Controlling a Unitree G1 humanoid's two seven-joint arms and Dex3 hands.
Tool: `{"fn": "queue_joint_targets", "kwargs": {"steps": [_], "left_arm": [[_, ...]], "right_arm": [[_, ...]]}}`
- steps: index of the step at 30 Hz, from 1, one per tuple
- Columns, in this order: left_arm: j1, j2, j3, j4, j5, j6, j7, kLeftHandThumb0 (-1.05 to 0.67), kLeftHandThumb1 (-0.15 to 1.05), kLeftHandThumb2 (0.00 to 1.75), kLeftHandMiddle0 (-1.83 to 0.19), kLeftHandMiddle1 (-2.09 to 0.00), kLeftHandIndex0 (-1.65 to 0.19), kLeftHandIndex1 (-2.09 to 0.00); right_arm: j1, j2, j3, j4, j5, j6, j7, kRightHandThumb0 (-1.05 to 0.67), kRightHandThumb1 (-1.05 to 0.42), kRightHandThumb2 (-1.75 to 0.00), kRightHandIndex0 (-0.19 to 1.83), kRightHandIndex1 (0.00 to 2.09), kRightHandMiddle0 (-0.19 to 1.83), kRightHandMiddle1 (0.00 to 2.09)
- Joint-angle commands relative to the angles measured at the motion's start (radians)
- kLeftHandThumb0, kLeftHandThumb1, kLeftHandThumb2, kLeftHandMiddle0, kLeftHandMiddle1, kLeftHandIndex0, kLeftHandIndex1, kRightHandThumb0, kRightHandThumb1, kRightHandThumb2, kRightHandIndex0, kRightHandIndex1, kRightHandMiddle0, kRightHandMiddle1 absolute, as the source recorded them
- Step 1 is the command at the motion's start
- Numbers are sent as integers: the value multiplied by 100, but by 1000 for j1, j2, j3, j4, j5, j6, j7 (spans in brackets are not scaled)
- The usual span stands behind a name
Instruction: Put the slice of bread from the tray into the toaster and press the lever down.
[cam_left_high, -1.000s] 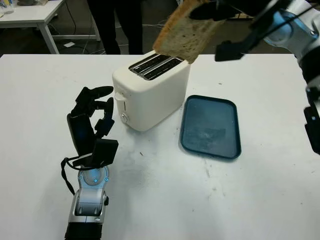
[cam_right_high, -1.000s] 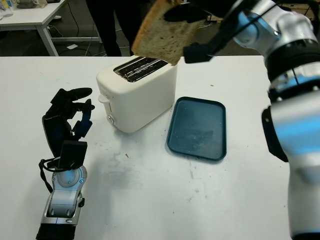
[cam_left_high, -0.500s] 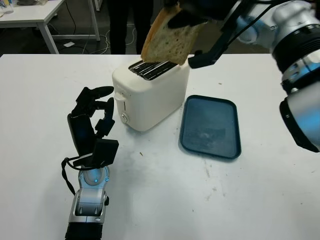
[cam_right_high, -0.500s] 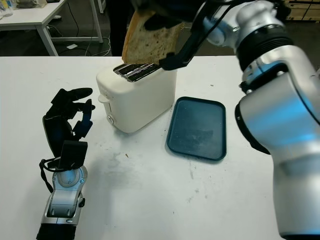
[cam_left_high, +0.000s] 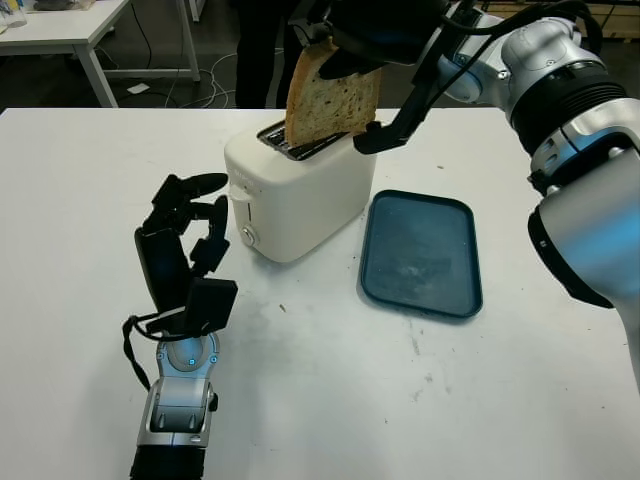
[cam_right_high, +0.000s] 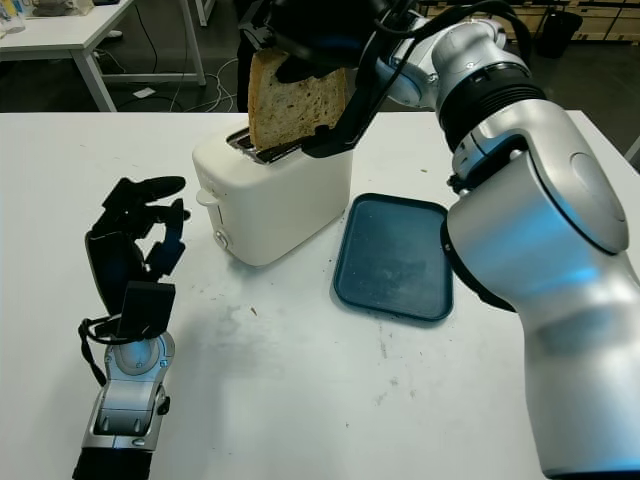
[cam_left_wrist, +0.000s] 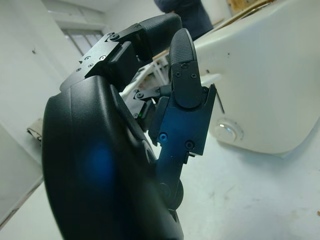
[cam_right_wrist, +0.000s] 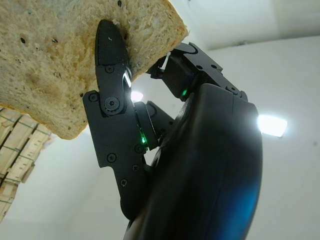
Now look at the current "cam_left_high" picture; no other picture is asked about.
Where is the clear container with label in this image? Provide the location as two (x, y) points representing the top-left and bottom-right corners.
(0, 0), (27, 34)

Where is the wooden crate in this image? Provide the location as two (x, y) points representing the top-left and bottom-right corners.
(597, 0), (640, 39)

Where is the person in dark clothes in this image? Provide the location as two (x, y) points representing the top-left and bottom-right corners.
(234, 0), (301, 109)

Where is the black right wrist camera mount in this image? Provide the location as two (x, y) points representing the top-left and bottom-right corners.
(352, 24), (451, 155)

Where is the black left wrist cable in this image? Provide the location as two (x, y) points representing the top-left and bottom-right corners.
(122, 313), (166, 394)

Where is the white floor cable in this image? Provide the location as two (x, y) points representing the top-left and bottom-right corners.
(164, 49), (240, 109)

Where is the white desk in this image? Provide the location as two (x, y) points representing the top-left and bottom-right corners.
(0, 0), (201, 109)

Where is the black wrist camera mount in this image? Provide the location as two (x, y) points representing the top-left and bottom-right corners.
(352, 24), (451, 155)
(137, 278), (238, 346)

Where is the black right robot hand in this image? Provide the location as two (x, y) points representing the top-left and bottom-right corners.
(288, 0), (449, 81)

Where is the brown bread slice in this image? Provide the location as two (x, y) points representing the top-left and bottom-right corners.
(284, 37), (386, 150)

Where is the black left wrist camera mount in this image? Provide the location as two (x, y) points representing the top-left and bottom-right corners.
(137, 278), (238, 346)

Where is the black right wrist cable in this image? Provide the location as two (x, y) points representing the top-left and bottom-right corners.
(439, 0), (606, 56)

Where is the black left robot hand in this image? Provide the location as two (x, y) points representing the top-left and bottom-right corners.
(133, 172), (233, 326)

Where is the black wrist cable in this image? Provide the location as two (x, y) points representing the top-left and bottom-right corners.
(122, 313), (166, 394)
(439, 0), (606, 56)

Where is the teal plastic tray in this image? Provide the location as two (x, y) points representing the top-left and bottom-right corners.
(356, 188), (485, 326)

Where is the white two-slot toaster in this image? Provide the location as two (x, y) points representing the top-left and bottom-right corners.
(223, 118), (379, 264)

